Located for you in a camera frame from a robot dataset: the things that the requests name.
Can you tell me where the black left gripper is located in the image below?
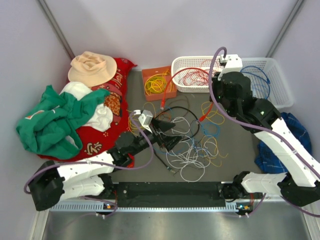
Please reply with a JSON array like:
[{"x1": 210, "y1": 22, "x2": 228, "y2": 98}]
[{"x1": 129, "y1": 117, "x2": 185, "y2": 157}]

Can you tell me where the orange red cable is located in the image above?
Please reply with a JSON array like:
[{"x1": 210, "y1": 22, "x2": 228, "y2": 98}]
[{"x1": 159, "y1": 67, "x2": 215, "y2": 123}]

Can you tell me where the blue network cable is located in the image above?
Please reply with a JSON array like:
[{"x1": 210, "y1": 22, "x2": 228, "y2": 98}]
[
  {"x1": 251, "y1": 74, "x2": 270, "y2": 97},
  {"x1": 239, "y1": 65, "x2": 272, "y2": 86}
]

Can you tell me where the light blue thin cable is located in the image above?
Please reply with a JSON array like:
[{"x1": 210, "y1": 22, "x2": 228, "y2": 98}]
[{"x1": 157, "y1": 107, "x2": 222, "y2": 156}]

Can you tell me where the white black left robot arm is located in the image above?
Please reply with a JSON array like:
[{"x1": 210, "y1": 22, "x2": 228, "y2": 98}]
[{"x1": 25, "y1": 118, "x2": 183, "y2": 212}]

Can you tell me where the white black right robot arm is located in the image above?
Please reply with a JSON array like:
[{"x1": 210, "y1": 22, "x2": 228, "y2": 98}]
[{"x1": 208, "y1": 71, "x2": 320, "y2": 207}]

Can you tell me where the white empty perforated basket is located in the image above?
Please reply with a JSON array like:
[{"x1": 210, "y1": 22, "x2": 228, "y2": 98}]
[{"x1": 241, "y1": 57, "x2": 294, "y2": 110}]

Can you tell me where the orange cardboard box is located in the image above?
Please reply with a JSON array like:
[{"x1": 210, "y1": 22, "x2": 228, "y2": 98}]
[{"x1": 141, "y1": 65, "x2": 177, "y2": 102}]

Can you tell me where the white garment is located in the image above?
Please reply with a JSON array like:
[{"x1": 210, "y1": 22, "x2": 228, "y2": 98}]
[{"x1": 60, "y1": 82, "x2": 113, "y2": 132}]

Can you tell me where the red patterned cloth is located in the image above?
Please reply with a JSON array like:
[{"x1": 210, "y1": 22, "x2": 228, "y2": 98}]
[{"x1": 37, "y1": 57, "x2": 138, "y2": 170}]

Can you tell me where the blue plaid cloth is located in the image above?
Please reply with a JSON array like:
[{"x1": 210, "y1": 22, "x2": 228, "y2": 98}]
[{"x1": 254, "y1": 112, "x2": 313, "y2": 174}]

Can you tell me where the beige bucket hat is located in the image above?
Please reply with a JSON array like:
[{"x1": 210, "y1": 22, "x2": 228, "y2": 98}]
[{"x1": 67, "y1": 51, "x2": 118, "y2": 88}]

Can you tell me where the green garment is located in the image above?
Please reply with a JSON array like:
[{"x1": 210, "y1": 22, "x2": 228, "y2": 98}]
[{"x1": 16, "y1": 85, "x2": 110, "y2": 161}]

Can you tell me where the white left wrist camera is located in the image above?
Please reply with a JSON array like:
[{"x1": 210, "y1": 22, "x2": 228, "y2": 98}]
[{"x1": 133, "y1": 109, "x2": 153, "y2": 133}]

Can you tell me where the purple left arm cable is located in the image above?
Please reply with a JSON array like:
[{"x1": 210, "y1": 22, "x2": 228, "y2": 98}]
[{"x1": 23, "y1": 112, "x2": 155, "y2": 218}]

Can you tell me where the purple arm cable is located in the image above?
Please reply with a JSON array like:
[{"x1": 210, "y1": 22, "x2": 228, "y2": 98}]
[
  {"x1": 208, "y1": 46, "x2": 320, "y2": 218},
  {"x1": 23, "y1": 112, "x2": 155, "y2": 218}
]

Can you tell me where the red thin cable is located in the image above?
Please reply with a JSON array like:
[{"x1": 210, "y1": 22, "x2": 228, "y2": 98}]
[{"x1": 179, "y1": 58, "x2": 223, "y2": 86}]

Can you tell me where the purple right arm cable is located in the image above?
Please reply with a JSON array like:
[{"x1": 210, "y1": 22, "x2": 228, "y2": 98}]
[{"x1": 208, "y1": 46, "x2": 320, "y2": 218}]

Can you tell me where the white basket with red cable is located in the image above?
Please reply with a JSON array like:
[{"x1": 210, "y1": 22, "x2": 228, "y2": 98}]
[{"x1": 171, "y1": 56, "x2": 213, "y2": 93}]

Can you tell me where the white thin cable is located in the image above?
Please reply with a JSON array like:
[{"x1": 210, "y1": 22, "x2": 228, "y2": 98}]
[{"x1": 164, "y1": 116, "x2": 220, "y2": 183}]

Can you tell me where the yellow cable coil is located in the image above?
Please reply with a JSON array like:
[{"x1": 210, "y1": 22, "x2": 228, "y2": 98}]
[{"x1": 145, "y1": 69, "x2": 176, "y2": 96}]

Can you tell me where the black thick cable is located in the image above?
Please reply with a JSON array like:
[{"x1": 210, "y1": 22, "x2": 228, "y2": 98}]
[{"x1": 153, "y1": 106, "x2": 201, "y2": 175}]

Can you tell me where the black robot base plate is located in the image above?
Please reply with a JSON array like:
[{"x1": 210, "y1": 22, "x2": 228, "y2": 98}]
[{"x1": 98, "y1": 182, "x2": 250, "y2": 208}]

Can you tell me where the slotted cable duct rail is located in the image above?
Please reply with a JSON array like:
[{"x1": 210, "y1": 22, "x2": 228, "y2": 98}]
[{"x1": 50, "y1": 201, "x2": 251, "y2": 213}]

